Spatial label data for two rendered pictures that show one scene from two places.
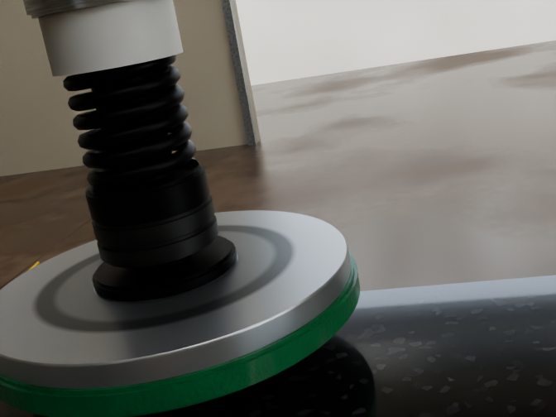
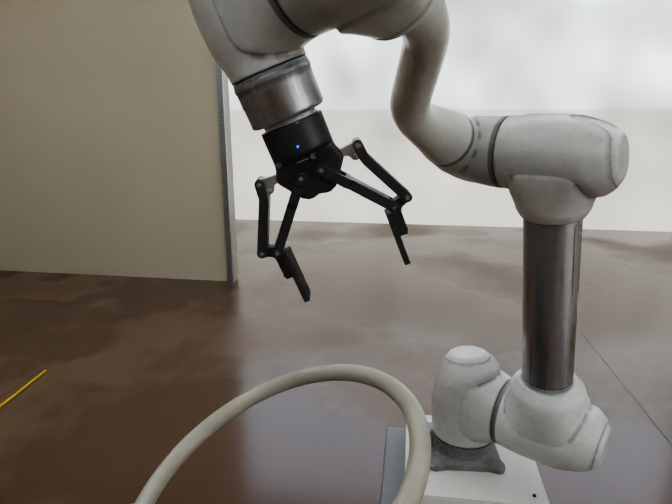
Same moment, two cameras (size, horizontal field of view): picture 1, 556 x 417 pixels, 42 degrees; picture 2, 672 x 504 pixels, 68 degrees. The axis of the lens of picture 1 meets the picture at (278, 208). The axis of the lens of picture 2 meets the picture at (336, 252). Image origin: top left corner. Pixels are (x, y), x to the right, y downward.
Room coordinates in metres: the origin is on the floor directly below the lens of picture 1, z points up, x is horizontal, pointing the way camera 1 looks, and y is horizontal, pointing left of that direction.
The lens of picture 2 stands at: (-0.14, -0.62, 1.69)
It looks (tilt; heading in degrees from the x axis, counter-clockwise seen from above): 14 degrees down; 355
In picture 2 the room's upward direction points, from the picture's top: straight up
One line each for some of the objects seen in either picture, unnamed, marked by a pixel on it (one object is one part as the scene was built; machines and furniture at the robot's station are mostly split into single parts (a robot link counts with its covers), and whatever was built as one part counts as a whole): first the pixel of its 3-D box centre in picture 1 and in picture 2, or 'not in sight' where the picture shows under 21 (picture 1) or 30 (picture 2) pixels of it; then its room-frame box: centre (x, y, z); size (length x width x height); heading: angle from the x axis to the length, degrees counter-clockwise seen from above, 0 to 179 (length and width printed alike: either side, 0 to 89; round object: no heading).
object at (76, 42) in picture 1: (111, 30); not in sight; (0.39, 0.07, 1.02); 0.07 x 0.07 x 0.04
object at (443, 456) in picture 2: not in sight; (454, 438); (0.95, -1.01, 0.91); 0.22 x 0.18 x 0.06; 80
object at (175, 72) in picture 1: (129, 107); not in sight; (0.39, 0.07, 0.98); 0.06 x 0.06 x 0.09
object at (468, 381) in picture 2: not in sight; (469, 392); (0.94, -1.04, 1.05); 0.18 x 0.16 x 0.22; 44
